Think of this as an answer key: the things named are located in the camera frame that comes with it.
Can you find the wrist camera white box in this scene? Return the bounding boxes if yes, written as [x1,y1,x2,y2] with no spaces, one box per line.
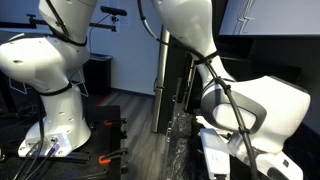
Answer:
[200,129,231,180]

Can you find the orange black clamp near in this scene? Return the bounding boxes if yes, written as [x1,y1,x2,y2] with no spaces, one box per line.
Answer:
[98,148,128,165]

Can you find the orange black clamp far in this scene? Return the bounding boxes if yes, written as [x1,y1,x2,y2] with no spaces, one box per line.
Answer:
[104,118,127,127]

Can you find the black trash bin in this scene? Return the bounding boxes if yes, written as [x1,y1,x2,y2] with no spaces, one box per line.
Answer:
[83,53,112,96]

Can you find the white upper cabinets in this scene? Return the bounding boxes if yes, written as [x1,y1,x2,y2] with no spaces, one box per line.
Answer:
[219,0,320,36]

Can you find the orange black clamp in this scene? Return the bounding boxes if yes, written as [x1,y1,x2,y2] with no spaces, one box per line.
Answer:
[98,148,128,165]
[104,118,127,127]

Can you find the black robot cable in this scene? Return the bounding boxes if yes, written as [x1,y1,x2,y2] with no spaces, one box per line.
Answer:
[136,0,261,180]

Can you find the black perforated mounting board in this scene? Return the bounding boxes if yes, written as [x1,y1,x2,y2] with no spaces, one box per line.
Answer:
[0,106,127,180]

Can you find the black camera on stand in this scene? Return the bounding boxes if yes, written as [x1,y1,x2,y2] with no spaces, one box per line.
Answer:
[100,6,127,16]

